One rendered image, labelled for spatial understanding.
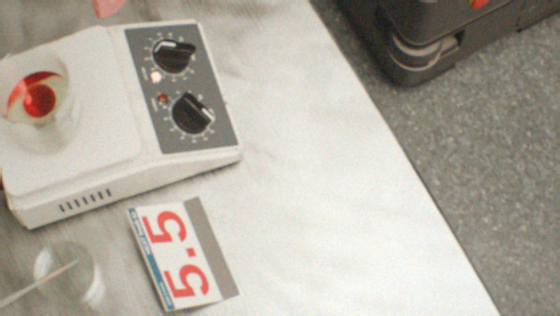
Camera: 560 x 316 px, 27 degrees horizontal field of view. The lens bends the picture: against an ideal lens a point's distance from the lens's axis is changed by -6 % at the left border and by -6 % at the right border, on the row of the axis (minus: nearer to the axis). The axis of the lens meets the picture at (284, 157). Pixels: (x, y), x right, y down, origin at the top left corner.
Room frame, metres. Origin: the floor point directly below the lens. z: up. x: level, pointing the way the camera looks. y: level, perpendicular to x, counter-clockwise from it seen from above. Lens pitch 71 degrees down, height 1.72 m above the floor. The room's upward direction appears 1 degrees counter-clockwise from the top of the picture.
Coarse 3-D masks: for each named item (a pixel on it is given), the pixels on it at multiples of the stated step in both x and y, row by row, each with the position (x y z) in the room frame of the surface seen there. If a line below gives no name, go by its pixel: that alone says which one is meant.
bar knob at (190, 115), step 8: (184, 96) 0.35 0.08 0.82; (192, 96) 0.35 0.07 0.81; (176, 104) 0.35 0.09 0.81; (184, 104) 0.35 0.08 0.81; (192, 104) 0.35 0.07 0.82; (200, 104) 0.35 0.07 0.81; (176, 112) 0.34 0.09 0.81; (184, 112) 0.34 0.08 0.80; (192, 112) 0.34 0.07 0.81; (200, 112) 0.34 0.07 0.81; (208, 112) 0.34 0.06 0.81; (176, 120) 0.34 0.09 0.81; (184, 120) 0.34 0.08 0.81; (192, 120) 0.34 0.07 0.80; (200, 120) 0.34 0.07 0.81; (208, 120) 0.34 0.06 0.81; (184, 128) 0.33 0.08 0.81; (192, 128) 0.33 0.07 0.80; (200, 128) 0.33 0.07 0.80
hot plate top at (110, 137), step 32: (96, 32) 0.40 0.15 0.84; (96, 64) 0.37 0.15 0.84; (96, 96) 0.35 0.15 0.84; (128, 96) 0.35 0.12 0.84; (0, 128) 0.32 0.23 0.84; (96, 128) 0.32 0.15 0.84; (128, 128) 0.32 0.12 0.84; (0, 160) 0.29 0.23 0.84; (32, 160) 0.29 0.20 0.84; (64, 160) 0.29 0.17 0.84; (96, 160) 0.29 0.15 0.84; (128, 160) 0.29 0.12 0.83; (32, 192) 0.27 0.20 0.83
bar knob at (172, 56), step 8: (168, 40) 0.41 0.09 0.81; (176, 40) 0.41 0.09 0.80; (160, 48) 0.40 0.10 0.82; (168, 48) 0.40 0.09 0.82; (176, 48) 0.40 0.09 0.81; (184, 48) 0.40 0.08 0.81; (192, 48) 0.40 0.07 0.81; (160, 56) 0.39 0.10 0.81; (168, 56) 0.39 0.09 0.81; (176, 56) 0.39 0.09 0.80; (184, 56) 0.39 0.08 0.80; (160, 64) 0.39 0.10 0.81; (168, 64) 0.39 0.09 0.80; (176, 64) 0.39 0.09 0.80; (184, 64) 0.39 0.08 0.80; (176, 72) 0.38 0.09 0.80
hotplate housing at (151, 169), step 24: (144, 24) 0.43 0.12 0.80; (168, 24) 0.43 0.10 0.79; (120, 48) 0.40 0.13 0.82; (216, 72) 0.39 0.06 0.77; (144, 120) 0.33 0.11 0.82; (144, 144) 0.31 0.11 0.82; (240, 144) 0.33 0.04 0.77; (120, 168) 0.29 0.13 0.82; (144, 168) 0.29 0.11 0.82; (168, 168) 0.30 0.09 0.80; (192, 168) 0.31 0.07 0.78; (48, 192) 0.27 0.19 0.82; (72, 192) 0.27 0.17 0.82; (96, 192) 0.28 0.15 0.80; (120, 192) 0.29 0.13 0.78; (24, 216) 0.26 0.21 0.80; (48, 216) 0.26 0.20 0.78
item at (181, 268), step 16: (160, 208) 0.27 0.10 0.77; (176, 208) 0.28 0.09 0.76; (144, 224) 0.26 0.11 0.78; (160, 224) 0.26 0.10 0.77; (176, 224) 0.26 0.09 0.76; (160, 240) 0.25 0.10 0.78; (176, 240) 0.25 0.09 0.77; (160, 256) 0.23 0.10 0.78; (176, 256) 0.23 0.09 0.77; (192, 256) 0.24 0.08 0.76; (176, 272) 0.22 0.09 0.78; (192, 272) 0.22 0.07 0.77; (176, 288) 0.21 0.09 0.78; (192, 288) 0.21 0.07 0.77; (208, 288) 0.21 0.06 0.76; (176, 304) 0.19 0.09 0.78
